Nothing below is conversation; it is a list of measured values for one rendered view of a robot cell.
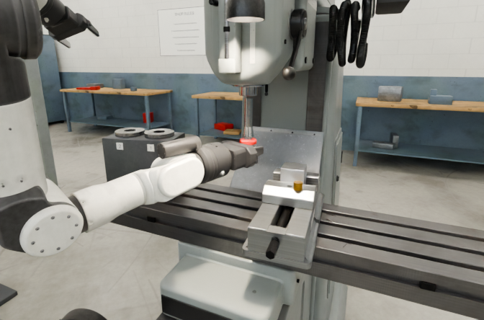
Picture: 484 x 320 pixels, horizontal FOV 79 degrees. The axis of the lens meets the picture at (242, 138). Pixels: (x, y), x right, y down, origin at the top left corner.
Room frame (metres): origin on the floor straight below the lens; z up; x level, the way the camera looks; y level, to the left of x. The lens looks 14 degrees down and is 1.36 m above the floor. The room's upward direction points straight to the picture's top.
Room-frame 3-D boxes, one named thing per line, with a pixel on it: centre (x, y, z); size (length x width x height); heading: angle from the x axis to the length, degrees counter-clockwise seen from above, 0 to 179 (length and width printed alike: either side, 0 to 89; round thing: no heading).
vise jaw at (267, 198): (0.67, -0.12, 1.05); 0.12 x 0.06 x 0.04; 70
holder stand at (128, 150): (0.89, 0.30, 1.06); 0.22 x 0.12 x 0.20; 79
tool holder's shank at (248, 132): (0.77, -0.02, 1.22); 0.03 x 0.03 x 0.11
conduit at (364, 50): (0.94, -0.30, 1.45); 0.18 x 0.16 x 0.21; 158
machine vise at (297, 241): (0.69, -0.13, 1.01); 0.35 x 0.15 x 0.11; 160
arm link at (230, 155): (0.70, 0.05, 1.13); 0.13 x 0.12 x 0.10; 47
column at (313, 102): (1.34, -0.25, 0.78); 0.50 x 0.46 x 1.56; 158
